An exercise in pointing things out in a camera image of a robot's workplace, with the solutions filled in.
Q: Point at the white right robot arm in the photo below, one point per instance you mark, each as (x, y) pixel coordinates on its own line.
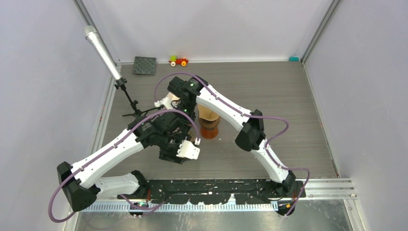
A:
(249, 124)

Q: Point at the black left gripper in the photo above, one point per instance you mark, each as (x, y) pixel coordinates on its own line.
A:
(172, 156)

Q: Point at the coffee paper filter box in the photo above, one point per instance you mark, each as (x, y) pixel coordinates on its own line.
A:
(172, 97)

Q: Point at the red toy brick car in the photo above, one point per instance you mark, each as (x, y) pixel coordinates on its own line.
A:
(174, 60)

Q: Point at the amber glass carafe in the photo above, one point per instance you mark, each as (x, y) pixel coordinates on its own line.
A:
(208, 133)

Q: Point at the teal block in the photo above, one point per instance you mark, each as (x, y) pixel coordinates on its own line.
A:
(293, 59)

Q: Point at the silver microphone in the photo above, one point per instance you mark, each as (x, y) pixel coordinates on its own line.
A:
(94, 38)

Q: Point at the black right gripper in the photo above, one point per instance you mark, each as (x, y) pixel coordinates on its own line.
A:
(193, 114)

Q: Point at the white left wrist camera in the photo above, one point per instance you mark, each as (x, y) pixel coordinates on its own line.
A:
(188, 149)

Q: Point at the dark grey studded plate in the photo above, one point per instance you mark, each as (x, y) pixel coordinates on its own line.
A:
(144, 66)

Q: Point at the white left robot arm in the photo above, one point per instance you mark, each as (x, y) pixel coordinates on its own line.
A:
(83, 182)

